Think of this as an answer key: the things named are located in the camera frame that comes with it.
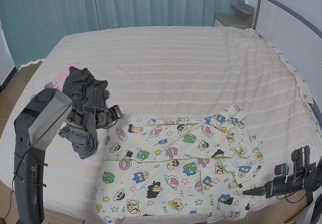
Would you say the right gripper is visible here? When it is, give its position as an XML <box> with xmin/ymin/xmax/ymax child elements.
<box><xmin>243</xmin><ymin>179</ymin><xmax>293</xmax><ymax>198</ymax></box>

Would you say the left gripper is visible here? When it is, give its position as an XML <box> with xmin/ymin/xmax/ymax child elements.
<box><xmin>97</xmin><ymin>104</ymin><xmax>124</xmax><ymax>130</ymax></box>

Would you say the white printed pyjama top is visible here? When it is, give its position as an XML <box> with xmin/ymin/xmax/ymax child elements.
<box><xmin>96</xmin><ymin>103</ymin><xmax>265</xmax><ymax>224</ymax></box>

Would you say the dark grey garment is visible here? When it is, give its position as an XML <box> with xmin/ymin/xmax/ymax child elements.
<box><xmin>58</xmin><ymin>122</ymin><xmax>100</xmax><ymax>160</ymax></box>

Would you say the black garment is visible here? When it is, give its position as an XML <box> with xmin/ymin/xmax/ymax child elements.
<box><xmin>62</xmin><ymin>67</ymin><xmax>109</xmax><ymax>118</ymax></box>

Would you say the pink garment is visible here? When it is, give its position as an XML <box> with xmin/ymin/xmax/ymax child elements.
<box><xmin>56</xmin><ymin>61</ymin><xmax>79</xmax><ymax>91</ymax></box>

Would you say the grey and white garment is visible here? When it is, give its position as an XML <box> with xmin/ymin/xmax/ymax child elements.
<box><xmin>44</xmin><ymin>79</ymin><xmax>63</xmax><ymax>91</ymax></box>

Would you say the bed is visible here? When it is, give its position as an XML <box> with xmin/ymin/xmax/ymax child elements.
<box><xmin>0</xmin><ymin>0</ymin><xmax>322</xmax><ymax>224</ymax></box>

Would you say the grey bedside table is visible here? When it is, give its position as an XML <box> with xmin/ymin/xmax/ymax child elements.
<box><xmin>214</xmin><ymin>0</ymin><xmax>254</xmax><ymax>27</ymax></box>

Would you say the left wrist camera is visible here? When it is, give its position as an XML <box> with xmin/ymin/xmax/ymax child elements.
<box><xmin>83</xmin><ymin>88</ymin><xmax>111</xmax><ymax>111</ymax></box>

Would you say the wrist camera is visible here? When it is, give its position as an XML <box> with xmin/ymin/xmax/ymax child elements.
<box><xmin>274</xmin><ymin>164</ymin><xmax>290</xmax><ymax>182</ymax></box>
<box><xmin>83</xmin><ymin>88</ymin><xmax>111</xmax><ymax>111</ymax></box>

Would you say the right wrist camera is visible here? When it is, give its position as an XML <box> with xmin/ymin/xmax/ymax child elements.
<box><xmin>274</xmin><ymin>164</ymin><xmax>290</xmax><ymax>182</ymax></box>

